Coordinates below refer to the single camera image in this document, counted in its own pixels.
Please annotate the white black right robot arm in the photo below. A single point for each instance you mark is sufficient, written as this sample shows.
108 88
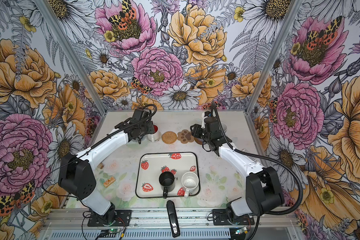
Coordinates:
263 188

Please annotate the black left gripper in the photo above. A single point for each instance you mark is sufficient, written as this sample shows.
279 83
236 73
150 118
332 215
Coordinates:
150 128

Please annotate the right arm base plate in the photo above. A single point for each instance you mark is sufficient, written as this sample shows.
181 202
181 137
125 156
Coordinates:
225 217

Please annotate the black stapler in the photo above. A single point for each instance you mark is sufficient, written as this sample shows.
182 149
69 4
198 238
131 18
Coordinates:
173 219

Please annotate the brown paw shaped coaster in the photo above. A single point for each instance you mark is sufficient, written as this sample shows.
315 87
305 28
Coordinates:
185 136

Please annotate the strawberry print serving tray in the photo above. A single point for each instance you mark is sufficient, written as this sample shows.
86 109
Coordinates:
152 165

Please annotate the red mug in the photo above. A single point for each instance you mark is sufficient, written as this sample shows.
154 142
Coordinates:
155 136

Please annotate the aluminium front rail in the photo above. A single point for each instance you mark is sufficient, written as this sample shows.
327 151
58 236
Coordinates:
140 218

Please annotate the black mug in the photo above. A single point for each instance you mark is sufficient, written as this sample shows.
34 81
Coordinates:
167 182

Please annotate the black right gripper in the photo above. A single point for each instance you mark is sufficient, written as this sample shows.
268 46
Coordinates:
196 130

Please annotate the matte brown round coaster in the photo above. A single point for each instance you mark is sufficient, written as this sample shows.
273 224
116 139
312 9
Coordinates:
198 141

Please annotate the white purple mug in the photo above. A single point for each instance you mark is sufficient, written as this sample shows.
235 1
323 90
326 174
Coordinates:
224 127

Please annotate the small wooden block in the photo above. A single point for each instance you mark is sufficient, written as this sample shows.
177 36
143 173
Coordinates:
109 181

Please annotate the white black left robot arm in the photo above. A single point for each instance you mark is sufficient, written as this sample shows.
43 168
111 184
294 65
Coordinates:
77 171

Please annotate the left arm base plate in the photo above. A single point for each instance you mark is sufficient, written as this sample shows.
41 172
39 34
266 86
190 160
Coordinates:
123 217

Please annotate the tan wicker coaster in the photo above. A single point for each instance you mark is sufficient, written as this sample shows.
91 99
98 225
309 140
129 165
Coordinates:
169 137

